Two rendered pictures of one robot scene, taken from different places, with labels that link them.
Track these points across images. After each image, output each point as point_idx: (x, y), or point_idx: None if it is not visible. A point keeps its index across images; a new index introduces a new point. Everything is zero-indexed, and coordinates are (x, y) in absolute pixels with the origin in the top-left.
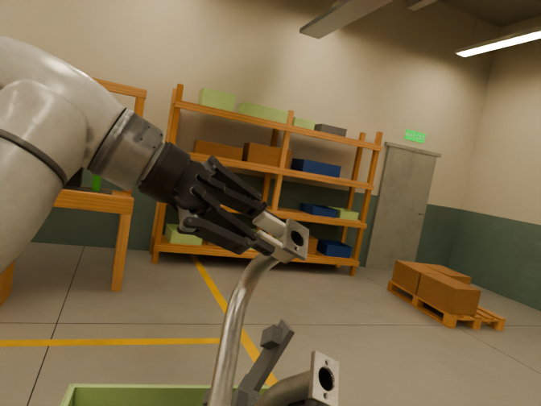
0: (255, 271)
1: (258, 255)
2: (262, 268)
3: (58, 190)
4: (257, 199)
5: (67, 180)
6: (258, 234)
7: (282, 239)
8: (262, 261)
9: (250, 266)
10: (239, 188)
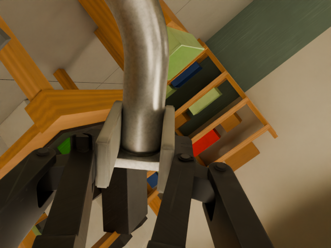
0: (117, 24)
1: (145, 53)
2: (122, 43)
3: None
4: (203, 202)
5: None
6: (95, 181)
7: (136, 143)
8: (126, 62)
9: (128, 20)
10: (218, 244)
